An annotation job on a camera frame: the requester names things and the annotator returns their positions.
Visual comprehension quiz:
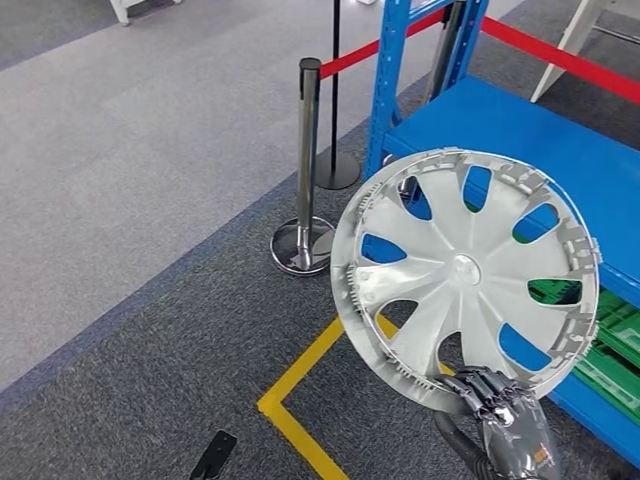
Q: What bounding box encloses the thin black stanchion pole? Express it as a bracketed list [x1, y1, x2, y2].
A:
[315, 0, 362, 191]

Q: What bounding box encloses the white furniture leg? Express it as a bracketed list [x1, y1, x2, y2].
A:
[109, 0, 183, 28]

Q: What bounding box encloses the short red barrier belt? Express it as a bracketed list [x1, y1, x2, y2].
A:
[318, 6, 447, 81]

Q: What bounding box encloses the chrome stanchion with round base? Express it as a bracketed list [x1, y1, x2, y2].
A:
[269, 57, 337, 278]

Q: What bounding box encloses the silver wheel hubcap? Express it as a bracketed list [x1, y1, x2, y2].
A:
[330, 146, 601, 415]

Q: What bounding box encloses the white desk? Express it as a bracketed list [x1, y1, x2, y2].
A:
[530, 0, 640, 104]

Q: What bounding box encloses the clear plastic film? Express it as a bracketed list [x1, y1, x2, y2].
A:
[479, 390, 564, 480]

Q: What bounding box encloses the blue metal shelf rack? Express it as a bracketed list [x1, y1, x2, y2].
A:
[362, 0, 640, 468]

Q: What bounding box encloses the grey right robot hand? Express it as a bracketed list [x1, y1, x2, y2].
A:
[433, 366, 564, 480]

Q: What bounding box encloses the long red barrier belt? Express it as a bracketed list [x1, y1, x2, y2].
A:
[479, 16, 640, 106]

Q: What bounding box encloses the yellow floor tape square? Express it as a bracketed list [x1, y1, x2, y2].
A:
[256, 313, 457, 480]

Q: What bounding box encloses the green plastic crate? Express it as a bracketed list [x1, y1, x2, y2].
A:
[527, 278, 640, 369]
[572, 341, 640, 425]

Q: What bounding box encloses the dark flat robot plate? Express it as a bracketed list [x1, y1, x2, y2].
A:
[188, 429, 239, 480]

